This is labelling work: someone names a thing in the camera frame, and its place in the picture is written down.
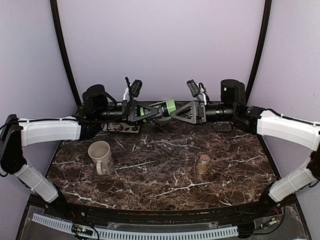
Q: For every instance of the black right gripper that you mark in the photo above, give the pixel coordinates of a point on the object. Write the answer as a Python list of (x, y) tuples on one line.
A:
[(196, 106)]

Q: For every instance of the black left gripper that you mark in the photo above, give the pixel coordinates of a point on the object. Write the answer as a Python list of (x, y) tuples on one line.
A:
[(130, 111)]

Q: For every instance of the green lid pill bottle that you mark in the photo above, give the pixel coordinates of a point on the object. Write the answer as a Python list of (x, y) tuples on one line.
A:
[(167, 107)]

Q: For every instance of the clear weekly pill organizer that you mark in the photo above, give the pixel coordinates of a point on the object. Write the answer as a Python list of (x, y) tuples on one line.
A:
[(170, 149)]

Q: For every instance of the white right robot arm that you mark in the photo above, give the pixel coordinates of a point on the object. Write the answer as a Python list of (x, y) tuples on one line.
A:
[(263, 122)]

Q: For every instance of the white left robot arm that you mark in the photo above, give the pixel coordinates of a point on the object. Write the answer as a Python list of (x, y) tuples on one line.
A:
[(99, 108)]

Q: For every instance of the light blue ribbed bowl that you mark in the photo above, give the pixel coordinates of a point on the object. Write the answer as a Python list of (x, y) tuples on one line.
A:
[(163, 121)]

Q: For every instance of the square floral ceramic plate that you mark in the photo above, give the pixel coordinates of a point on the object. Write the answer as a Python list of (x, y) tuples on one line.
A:
[(118, 127)]

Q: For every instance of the clear bottle yellow capsules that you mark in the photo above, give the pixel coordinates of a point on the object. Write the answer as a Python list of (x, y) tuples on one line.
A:
[(203, 164)]

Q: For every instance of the beige ceramic mug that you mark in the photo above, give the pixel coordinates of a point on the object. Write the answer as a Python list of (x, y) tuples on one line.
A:
[(100, 153)]

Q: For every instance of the black front rail base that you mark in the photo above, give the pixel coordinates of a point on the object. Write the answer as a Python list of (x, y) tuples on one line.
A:
[(284, 221)]

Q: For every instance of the white slotted cable duct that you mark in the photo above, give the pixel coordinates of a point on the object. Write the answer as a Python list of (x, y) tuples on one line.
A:
[(126, 231)]

